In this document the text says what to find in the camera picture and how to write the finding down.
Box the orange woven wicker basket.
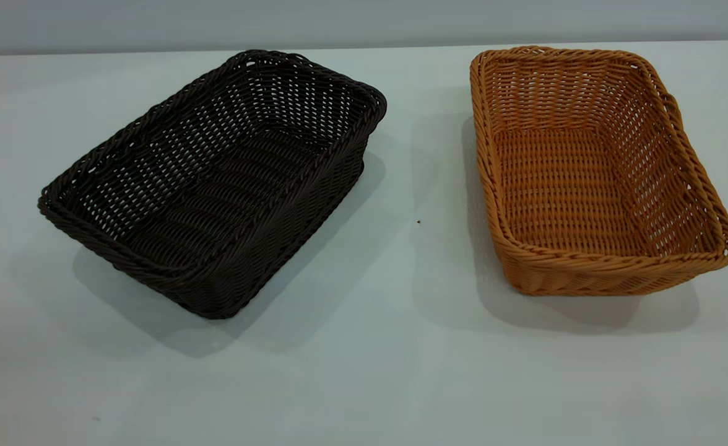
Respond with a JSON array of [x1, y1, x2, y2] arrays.
[[469, 45, 728, 297]]

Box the black woven wicker basket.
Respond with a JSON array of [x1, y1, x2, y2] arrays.
[[38, 50, 388, 320]]

